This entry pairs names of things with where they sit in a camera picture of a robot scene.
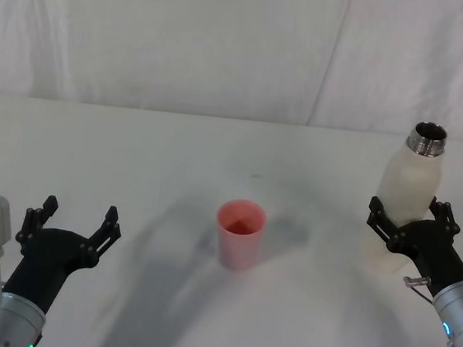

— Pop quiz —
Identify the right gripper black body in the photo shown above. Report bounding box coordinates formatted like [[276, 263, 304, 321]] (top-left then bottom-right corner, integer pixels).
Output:
[[383, 214, 463, 302]]

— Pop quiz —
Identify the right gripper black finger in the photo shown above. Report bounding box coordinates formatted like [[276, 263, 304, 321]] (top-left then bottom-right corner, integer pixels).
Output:
[[363, 194, 408, 253], [423, 195, 463, 248]]

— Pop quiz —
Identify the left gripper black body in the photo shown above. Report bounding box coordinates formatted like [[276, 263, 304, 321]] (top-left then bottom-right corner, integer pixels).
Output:
[[0, 223, 101, 320]]

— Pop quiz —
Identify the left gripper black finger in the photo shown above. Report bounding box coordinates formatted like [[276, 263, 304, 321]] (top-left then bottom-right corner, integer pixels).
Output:
[[78, 202, 125, 273], [12, 191, 62, 260]]

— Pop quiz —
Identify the cream vacuum bottle steel neck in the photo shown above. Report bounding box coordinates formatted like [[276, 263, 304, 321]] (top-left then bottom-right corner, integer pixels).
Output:
[[359, 115, 451, 279]]

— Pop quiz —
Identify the white table cloth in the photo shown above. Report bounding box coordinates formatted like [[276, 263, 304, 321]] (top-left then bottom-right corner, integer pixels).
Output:
[[0, 92, 463, 347]]

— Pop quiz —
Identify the pink cup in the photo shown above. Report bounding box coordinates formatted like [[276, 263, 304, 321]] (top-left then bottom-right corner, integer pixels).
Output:
[[210, 196, 270, 274]]

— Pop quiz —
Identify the wrinkled white curtain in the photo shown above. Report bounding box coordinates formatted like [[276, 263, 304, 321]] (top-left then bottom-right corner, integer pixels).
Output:
[[0, 0, 463, 145]]

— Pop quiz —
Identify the thin dark cable silver plug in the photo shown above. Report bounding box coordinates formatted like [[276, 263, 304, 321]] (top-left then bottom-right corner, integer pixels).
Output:
[[400, 273, 437, 304]]

